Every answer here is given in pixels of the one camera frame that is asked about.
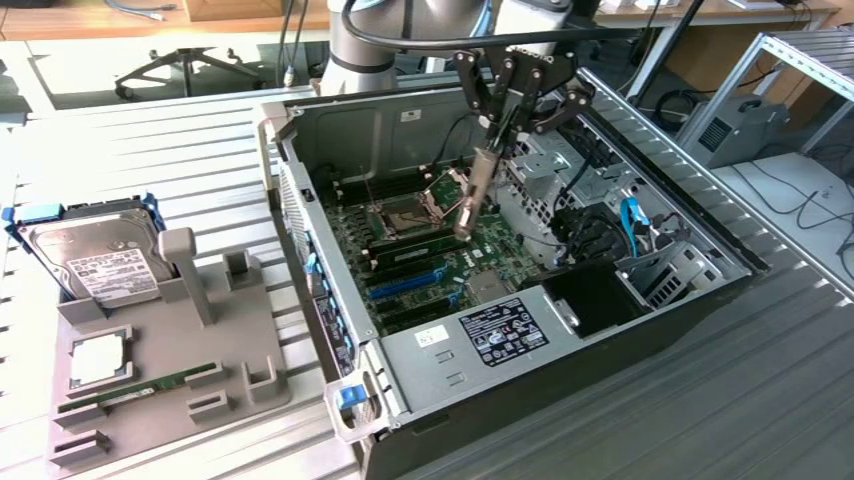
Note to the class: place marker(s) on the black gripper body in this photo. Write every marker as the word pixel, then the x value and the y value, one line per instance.
pixel 547 70

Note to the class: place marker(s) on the black graphics card with fan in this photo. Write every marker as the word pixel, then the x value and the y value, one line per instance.
pixel 473 200

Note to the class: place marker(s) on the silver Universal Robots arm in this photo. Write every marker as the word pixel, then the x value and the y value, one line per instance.
pixel 360 50

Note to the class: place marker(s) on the metal socket cover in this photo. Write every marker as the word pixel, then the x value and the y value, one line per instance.
pixel 443 192

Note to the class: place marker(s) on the thin metal locking lever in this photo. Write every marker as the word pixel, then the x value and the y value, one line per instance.
pixel 368 187

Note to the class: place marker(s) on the CPU socket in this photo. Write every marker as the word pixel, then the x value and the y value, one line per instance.
pixel 402 220

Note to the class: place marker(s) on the green motherboard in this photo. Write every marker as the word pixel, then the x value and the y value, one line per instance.
pixel 493 260

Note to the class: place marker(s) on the black installed RAM stick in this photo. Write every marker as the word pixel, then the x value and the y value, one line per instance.
pixel 416 250

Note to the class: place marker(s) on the long wooden desk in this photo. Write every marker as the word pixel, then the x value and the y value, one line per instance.
pixel 767 12

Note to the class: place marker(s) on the brown cardboard box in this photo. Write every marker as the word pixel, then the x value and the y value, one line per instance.
pixel 233 9

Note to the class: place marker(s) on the silver chipset heatsink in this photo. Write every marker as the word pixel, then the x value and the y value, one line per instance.
pixel 487 287

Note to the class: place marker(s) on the silver disk bay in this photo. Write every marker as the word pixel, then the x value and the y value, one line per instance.
pixel 667 285

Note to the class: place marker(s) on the blue expansion slot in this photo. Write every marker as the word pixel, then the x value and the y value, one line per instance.
pixel 406 285

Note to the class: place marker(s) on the black office chair base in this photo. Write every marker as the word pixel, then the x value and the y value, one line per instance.
pixel 189 55

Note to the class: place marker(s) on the black expansion slot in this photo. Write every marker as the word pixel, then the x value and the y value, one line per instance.
pixel 420 310

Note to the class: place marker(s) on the grey power supply unit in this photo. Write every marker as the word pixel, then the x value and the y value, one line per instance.
pixel 433 375

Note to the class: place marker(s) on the open black PC case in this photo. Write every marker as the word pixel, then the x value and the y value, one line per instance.
pixel 567 410

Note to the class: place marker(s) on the wooden desk with box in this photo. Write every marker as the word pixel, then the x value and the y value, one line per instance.
pixel 66 22

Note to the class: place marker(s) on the blue case latch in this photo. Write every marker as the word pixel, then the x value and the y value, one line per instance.
pixel 348 399

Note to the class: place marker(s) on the silver hard disk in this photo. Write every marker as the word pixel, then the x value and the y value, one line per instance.
pixel 100 265

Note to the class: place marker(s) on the grey parts rack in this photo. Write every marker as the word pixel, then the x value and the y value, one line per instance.
pixel 166 340

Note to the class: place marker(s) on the blue disk caddy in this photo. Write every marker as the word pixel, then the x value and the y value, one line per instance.
pixel 40 215

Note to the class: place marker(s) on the green RAM stick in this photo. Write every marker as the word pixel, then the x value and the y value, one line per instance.
pixel 146 387

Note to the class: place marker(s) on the silver CPU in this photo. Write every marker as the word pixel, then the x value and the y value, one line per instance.
pixel 96 357

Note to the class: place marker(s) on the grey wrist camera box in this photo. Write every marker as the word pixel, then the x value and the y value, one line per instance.
pixel 533 25

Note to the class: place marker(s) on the aluminium frame shelf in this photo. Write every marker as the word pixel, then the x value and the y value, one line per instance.
pixel 809 55

